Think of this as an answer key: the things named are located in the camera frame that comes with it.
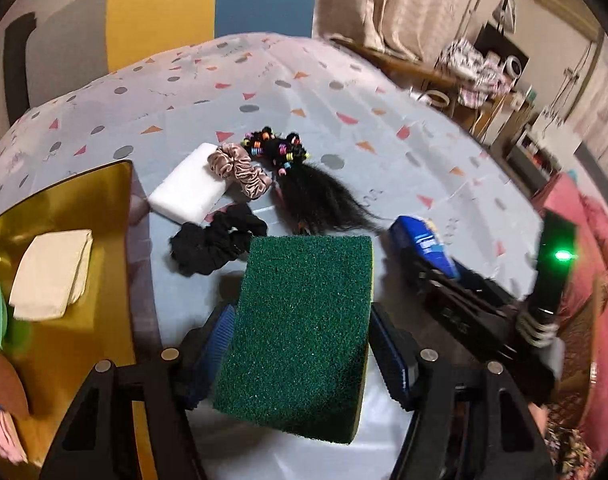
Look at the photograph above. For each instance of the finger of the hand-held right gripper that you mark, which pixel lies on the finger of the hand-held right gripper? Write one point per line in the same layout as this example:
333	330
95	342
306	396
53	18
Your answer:
479	282
419	275

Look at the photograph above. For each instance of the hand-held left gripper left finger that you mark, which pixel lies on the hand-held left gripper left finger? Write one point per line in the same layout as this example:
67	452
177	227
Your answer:
219	345

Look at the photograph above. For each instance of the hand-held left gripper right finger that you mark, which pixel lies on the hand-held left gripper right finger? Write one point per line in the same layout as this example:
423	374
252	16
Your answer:
389	355

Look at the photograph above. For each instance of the blue tissue packet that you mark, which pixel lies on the blue tissue packet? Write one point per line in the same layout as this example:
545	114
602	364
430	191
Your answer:
424	242

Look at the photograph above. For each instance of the green and yellow scrub sponge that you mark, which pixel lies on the green and yellow scrub sponge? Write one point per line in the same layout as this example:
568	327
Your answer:
299	335

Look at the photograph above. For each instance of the black scrunchie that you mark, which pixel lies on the black scrunchie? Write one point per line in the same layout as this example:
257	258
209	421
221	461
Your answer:
209	240

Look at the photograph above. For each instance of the black beaded hair extension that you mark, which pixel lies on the black beaded hair extension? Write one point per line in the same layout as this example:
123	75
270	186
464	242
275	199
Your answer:
314	195

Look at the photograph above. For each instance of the gold tin box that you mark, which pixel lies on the gold tin box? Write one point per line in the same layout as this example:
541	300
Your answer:
84	350

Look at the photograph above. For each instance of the white foam sponge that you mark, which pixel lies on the white foam sponge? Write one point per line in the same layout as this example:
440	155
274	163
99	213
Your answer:
186	190

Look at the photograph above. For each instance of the pink satin scrunchie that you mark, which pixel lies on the pink satin scrunchie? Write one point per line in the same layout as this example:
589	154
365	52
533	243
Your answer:
234	165

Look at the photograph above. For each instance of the cream cloth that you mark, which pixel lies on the cream cloth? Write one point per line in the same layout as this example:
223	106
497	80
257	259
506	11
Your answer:
49	275

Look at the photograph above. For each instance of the brown makeup puff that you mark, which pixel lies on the brown makeup puff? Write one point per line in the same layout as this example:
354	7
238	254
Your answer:
6	385

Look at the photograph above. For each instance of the pink towel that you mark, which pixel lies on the pink towel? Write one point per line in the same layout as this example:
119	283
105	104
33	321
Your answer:
1	435

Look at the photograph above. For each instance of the rattan chair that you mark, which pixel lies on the rattan chair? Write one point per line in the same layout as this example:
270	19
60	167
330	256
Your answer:
579	370

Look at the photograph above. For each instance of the pink fluffy blanket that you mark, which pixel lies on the pink fluffy blanket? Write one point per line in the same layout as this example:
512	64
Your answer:
599	260

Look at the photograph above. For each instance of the white tape roll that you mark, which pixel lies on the white tape roll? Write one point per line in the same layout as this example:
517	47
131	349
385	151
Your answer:
429	94

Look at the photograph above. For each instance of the patterned plastic tablecloth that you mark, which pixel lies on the patterned plastic tablecloth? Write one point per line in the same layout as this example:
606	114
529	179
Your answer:
334	90

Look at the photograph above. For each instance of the wooden side table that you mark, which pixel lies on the wooden side table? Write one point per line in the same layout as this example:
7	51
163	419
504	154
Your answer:
384	62

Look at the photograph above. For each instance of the white round device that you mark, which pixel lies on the white round device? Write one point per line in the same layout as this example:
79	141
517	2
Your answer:
514	66

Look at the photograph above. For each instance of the pile of patterned clothes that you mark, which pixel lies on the pile of patterned clothes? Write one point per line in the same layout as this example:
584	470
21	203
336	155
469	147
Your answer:
464	60

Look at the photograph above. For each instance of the black television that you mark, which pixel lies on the black television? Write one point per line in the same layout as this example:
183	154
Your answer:
494	45

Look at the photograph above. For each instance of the pink patterned curtain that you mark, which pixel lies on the pink patterned curtain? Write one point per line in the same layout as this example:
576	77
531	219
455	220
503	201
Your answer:
374	0

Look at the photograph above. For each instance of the grey yellow blue chair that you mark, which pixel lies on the grey yellow blue chair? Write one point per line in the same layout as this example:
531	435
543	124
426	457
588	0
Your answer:
159	15

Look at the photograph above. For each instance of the black rolled mat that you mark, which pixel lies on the black rolled mat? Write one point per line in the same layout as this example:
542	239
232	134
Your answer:
16	70

